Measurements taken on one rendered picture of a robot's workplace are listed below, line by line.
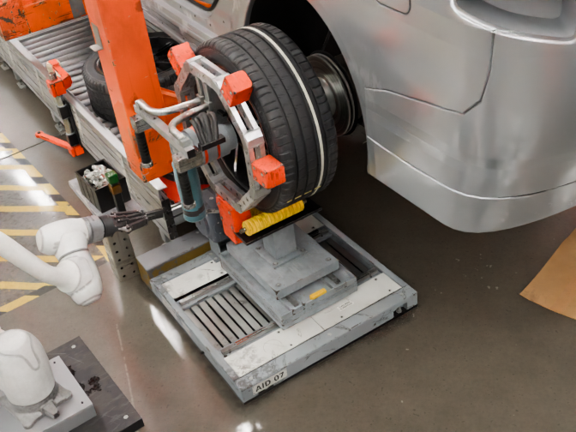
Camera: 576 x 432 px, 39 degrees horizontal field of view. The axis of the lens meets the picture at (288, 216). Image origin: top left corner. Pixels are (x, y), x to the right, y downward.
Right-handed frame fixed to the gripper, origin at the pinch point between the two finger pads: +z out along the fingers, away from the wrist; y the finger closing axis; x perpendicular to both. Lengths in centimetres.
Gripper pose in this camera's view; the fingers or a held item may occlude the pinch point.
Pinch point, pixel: (153, 214)
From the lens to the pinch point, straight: 285.2
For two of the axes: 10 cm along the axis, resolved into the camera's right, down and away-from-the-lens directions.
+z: 7.9, -2.1, 5.8
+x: -1.0, 8.8, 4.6
